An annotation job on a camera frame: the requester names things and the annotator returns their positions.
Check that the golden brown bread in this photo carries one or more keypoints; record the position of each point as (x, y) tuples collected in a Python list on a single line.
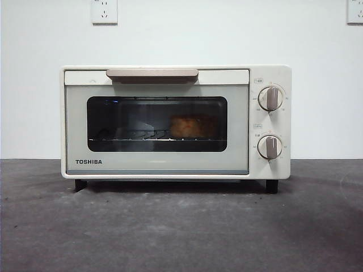
[(193, 127)]

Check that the cream oven control knob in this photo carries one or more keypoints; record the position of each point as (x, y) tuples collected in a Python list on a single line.
[(271, 98), (270, 146)]

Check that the cream Toshiba toaster oven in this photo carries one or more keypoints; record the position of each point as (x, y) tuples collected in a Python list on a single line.
[(283, 76)]

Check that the white wall socket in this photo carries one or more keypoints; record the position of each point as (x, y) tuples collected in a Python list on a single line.
[(356, 14), (104, 14)]

